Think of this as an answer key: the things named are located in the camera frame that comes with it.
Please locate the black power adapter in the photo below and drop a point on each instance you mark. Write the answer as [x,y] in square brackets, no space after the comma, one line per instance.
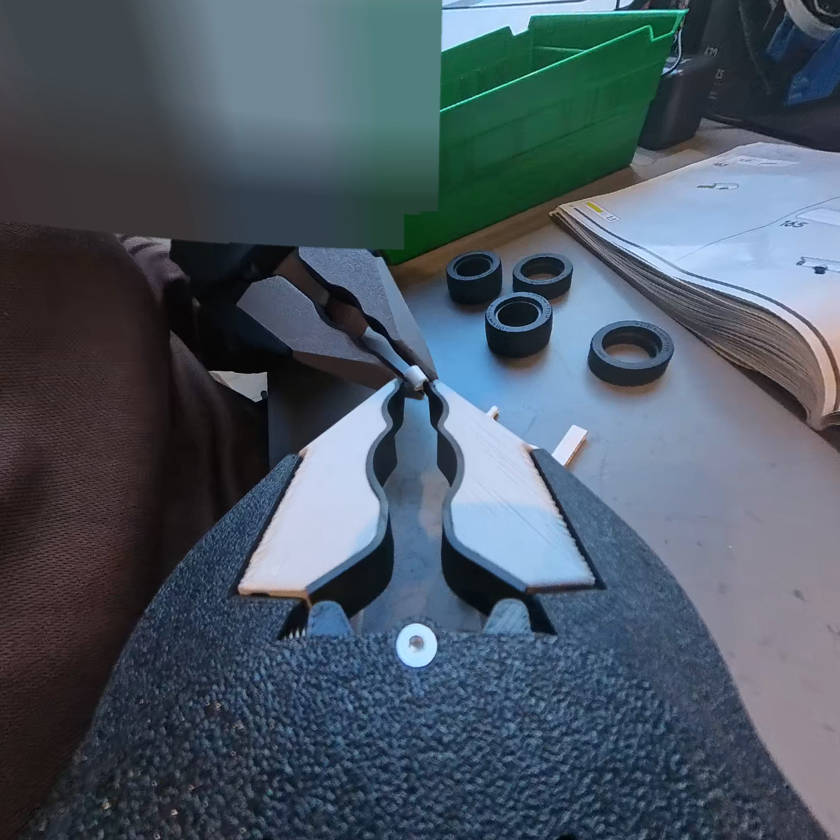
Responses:
[676,105]

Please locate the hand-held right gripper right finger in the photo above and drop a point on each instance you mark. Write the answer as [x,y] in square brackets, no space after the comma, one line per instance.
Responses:
[518,512]

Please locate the small white toy connector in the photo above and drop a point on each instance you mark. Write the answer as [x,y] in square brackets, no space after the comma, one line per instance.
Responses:
[415,379]

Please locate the person's brown shirt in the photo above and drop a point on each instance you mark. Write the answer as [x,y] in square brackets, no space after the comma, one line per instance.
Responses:
[98,459]

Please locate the grey desk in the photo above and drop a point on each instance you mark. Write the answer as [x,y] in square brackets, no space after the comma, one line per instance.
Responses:
[689,525]

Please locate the toy car box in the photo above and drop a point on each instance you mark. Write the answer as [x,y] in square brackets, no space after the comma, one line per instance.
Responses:
[787,65]

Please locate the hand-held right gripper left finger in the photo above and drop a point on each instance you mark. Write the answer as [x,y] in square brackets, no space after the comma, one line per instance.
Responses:
[315,518]

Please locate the long white toy beam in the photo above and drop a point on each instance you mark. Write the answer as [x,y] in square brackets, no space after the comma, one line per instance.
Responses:
[569,446]

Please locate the person's left hand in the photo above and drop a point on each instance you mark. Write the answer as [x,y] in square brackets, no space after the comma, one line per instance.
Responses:
[348,318]

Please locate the narrow black rubber tyre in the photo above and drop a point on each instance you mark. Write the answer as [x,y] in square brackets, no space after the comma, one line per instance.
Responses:
[541,289]

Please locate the green plastic bin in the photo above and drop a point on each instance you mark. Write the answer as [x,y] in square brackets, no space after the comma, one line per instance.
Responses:
[538,131]

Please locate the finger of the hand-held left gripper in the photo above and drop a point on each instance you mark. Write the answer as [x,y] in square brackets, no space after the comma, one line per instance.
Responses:
[302,321]
[374,282]

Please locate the open white instruction booklet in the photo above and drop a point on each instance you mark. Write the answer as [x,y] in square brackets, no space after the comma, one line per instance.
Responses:
[722,216]

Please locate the white table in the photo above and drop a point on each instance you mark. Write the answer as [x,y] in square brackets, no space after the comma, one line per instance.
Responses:
[479,19]

